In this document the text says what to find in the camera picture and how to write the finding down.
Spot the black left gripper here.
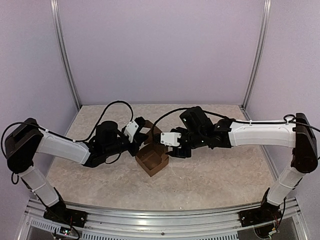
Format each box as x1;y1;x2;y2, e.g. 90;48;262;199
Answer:
104;128;149;158

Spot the brown cardboard paper box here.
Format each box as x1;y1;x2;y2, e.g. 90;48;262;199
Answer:
135;120;169;177

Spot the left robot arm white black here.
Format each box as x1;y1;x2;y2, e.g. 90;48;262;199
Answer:
0;117;148;223

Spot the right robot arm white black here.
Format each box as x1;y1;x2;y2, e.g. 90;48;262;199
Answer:
158;106;318;226

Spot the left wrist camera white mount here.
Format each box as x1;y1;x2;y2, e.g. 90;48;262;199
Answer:
123;116;146;143

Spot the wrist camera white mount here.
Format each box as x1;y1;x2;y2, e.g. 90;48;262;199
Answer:
153;127;188;148
123;116;146;143

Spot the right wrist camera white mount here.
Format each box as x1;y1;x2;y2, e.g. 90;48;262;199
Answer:
153;127;188;148

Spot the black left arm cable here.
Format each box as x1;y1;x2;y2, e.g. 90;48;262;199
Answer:
1;100;135;183

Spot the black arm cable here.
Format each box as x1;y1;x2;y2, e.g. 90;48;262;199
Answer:
1;100;135;183
151;107;320;143

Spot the front aluminium rail frame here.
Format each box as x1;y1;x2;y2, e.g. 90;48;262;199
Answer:
14;198;311;240

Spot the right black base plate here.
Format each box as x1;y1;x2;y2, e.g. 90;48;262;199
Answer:
238;206;282;227

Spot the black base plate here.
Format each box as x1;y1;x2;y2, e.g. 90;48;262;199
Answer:
43;189;88;228
238;206;282;227

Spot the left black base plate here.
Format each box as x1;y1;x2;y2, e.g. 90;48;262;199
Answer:
43;189;88;228

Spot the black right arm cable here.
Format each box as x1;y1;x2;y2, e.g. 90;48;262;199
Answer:
151;107;320;143

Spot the left aluminium frame post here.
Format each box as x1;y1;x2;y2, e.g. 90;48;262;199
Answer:
50;0;82;111

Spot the aluminium frame post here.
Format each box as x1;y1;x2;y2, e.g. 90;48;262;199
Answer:
241;0;272;112
50;0;82;111

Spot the right aluminium frame post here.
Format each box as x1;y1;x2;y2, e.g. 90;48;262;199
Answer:
241;0;272;112

